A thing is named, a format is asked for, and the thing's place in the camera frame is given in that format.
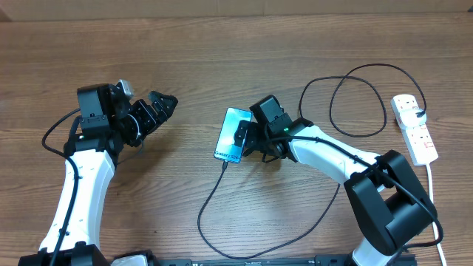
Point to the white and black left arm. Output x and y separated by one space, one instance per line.
106 120

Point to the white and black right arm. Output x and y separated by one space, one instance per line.
392 208

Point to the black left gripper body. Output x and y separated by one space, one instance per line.
141 120

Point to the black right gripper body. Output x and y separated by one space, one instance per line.
259 141

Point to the Galaxy S24+ smartphone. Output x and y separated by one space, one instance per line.
225 148

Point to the white charger plug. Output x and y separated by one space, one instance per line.
411 118

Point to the white power strip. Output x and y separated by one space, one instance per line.
418 140

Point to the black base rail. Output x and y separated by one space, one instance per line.
320 260

